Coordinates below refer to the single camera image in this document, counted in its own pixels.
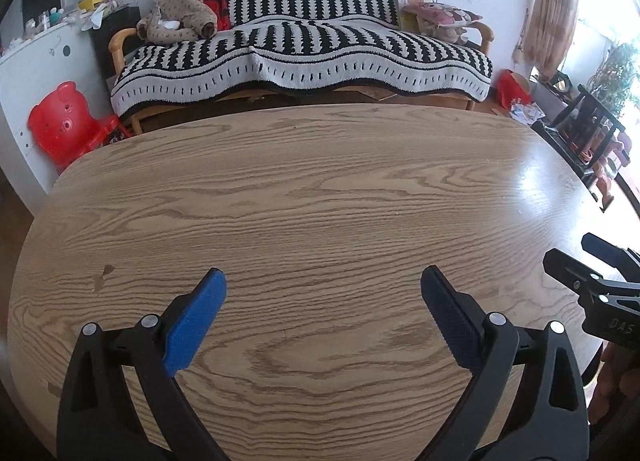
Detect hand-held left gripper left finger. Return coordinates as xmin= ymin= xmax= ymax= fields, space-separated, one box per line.
xmin=57 ymin=267 xmax=228 ymax=461

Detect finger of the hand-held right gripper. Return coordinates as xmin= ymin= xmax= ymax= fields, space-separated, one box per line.
xmin=543 ymin=248 xmax=640 ymax=303
xmin=581 ymin=233 xmax=640 ymax=276

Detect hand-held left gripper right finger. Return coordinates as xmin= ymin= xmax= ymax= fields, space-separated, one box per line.
xmin=420 ymin=265 xmax=590 ymax=461

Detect person's right hand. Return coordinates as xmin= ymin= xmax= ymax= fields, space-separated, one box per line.
xmin=589 ymin=340 xmax=640 ymax=428

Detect black wooden chair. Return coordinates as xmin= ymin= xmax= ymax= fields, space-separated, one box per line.
xmin=529 ymin=71 xmax=632 ymax=215

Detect scattered papers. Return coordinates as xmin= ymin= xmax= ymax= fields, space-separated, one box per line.
xmin=508 ymin=99 xmax=547 ymax=122

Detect green potted plant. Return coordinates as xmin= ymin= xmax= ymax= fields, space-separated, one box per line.
xmin=591 ymin=42 xmax=640 ymax=118

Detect red bucket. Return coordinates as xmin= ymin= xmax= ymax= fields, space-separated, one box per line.
xmin=494 ymin=69 xmax=533 ymax=110

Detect red bear plastic chair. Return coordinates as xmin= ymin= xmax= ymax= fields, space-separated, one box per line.
xmin=27 ymin=81 xmax=134 ymax=175

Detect patterned curtain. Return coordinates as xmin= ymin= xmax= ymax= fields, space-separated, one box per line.
xmin=521 ymin=0 xmax=584 ymax=82

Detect white cabinet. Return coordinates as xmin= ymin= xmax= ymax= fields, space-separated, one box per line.
xmin=0 ymin=20 xmax=117 ymax=212

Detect wooden sofa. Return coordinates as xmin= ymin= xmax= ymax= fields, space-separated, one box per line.
xmin=107 ymin=0 xmax=496 ymax=134

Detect pink printed cushion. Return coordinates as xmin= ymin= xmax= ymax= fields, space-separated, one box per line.
xmin=401 ymin=0 xmax=484 ymax=45

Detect brown plush bear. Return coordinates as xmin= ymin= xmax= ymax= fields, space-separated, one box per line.
xmin=136 ymin=0 xmax=219 ymax=46

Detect black board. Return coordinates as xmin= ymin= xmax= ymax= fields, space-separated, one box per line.
xmin=89 ymin=6 xmax=142 ymax=88

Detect red black cloth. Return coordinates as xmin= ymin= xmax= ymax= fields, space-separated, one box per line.
xmin=194 ymin=0 xmax=232 ymax=32

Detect small bottles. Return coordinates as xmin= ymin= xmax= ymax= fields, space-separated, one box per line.
xmin=22 ymin=8 xmax=66 ymax=38

